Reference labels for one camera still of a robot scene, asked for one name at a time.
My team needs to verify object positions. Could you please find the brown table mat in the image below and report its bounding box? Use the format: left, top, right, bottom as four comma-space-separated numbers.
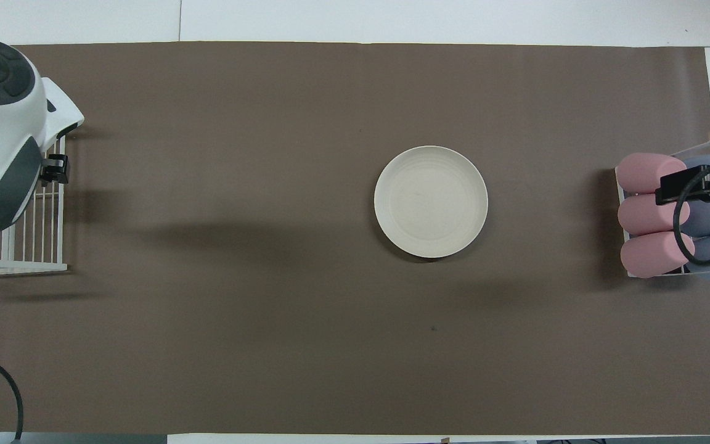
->
0, 42, 710, 436

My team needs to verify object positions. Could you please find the cream round plate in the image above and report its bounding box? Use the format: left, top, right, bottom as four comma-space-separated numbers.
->
374, 146, 489, 258

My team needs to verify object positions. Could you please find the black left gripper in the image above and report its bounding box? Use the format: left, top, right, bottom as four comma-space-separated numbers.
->
41, 154, 70, 184

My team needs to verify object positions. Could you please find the pink plastic cup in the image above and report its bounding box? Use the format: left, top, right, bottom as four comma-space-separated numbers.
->
615, 153, 688, 194
620, 231, 696, 279
618, 193, 691, 236

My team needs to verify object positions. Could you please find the white wire dish rack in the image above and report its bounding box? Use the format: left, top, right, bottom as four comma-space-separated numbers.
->
0, 136, 69, 276

